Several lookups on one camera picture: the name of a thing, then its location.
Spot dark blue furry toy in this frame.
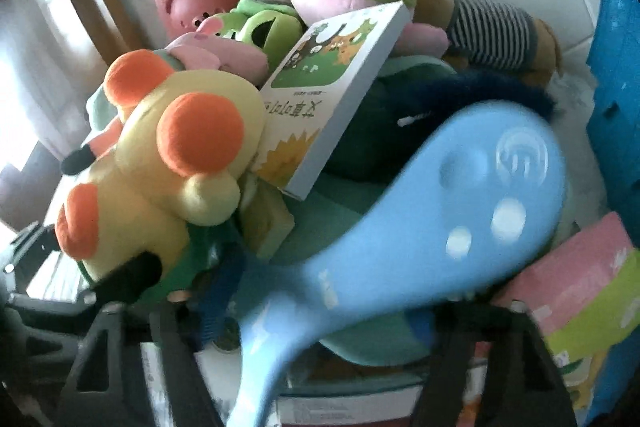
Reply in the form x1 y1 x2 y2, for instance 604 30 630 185
440 69 558 118

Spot dark green plush toy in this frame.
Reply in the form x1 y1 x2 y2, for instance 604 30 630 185
325 57 471 182

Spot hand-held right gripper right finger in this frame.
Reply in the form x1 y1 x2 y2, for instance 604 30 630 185
410 299 568 427

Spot cartoon cover white book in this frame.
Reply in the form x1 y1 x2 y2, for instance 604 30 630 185
250 1 418 200

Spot yellow plush dog orange patches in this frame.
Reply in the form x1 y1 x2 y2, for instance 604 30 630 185
54 49 268 303

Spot light blue plastic rice spoon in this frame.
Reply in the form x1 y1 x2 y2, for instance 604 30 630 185
227 99 568 427

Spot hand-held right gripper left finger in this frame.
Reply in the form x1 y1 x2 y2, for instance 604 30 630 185
57 257 242 427

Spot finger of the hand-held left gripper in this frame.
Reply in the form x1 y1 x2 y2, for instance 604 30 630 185
0 224 101 343

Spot pink cardboard box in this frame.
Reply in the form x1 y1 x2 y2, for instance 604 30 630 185
492 212 636 338

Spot brown plush bear striped shirt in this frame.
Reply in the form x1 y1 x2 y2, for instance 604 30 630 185
412 0 563 88

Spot green frog plush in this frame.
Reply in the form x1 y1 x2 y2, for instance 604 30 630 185
165 0 303 88

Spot pale yellow small box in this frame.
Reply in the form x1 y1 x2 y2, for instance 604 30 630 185
239 181 297 259

